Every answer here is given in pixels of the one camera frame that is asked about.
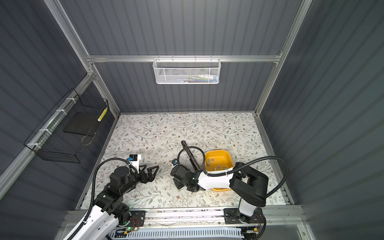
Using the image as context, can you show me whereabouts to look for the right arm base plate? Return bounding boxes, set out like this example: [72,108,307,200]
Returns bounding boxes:
[223,207,266,225]

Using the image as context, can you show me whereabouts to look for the black pad in basket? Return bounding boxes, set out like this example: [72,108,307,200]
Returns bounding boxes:
[63,112,101,137]

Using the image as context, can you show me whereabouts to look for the black wire basket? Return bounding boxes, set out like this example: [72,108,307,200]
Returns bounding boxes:
[24,91,109,164]

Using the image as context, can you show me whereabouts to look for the white wire mesh basket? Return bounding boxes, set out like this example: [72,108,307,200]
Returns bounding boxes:
[153,60,222,85]

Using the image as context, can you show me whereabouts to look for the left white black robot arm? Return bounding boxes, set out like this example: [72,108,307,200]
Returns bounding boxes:
[64,165,159,240]

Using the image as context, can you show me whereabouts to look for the yellow marker in basket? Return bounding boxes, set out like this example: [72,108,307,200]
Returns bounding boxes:
[97,107,109,122]

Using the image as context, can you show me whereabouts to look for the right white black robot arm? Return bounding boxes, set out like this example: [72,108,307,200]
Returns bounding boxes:
[171,159,269,223]

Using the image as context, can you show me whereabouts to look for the yellow plastic tray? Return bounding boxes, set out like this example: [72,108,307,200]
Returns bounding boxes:
[199,150,234,192]

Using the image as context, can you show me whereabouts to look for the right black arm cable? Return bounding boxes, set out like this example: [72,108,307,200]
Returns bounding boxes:
[176,146,289,199]

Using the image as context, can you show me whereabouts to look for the black stapler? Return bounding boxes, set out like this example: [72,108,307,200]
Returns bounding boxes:
[181,141,201,171]

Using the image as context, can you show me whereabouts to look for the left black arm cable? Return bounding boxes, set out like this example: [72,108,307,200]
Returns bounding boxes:
[65,157,133,240]

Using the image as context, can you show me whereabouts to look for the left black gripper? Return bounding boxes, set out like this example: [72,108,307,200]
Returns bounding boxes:
[120,163,158,197]

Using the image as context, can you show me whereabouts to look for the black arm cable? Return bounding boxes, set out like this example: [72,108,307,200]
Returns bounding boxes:
[65,157,133,240]
[176,146,289,199]

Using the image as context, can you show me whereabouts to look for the items in white basket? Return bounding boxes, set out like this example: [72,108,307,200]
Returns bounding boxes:
[178,74,219,83]

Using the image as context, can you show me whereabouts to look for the aluminium mounting rail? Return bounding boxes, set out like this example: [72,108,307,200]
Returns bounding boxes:
[59,206,304,232]

